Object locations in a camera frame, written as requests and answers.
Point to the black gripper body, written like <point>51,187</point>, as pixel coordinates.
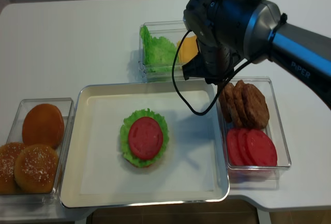
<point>216,63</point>

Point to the brown patty front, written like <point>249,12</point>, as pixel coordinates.
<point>255,106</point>

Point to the brown patty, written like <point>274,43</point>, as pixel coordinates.
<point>228,93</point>
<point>239,104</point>
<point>255,106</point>
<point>224,107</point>

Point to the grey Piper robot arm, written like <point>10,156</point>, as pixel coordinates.
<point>234,33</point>

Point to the yellow cheese slices stack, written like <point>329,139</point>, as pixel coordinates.
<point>188,50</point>

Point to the green lettuce leaves in container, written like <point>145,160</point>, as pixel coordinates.
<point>159,52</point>

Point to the clear lettuce cheese container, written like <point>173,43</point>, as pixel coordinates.
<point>172,30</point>

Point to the lettuce leaf on bun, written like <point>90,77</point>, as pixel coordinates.
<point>124,131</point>

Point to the brown patty rear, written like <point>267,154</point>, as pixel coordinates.
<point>224,107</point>

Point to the tomato slice rear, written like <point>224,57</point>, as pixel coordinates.
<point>234,155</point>

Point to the tomato slice middle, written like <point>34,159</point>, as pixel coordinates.
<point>242,137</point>

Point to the clear patty tomato container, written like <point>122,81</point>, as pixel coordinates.
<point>274,130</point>

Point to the tomato slice front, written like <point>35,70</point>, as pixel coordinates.
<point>261,149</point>

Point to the white paper liner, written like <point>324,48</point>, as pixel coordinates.
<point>187,164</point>

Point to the white serving tray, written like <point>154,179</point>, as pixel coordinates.
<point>197,92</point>

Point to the plain bun in container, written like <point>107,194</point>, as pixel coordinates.
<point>43,124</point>

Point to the sesame bun right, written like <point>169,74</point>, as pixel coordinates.
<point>35,169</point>

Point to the sesame bun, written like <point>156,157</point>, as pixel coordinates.
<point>35,169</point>
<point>9,154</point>

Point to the clear bun container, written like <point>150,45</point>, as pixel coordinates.
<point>66,107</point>

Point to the sesame bun left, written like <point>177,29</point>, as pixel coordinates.
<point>9,154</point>

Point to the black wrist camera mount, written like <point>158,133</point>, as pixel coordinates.
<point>195,68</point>

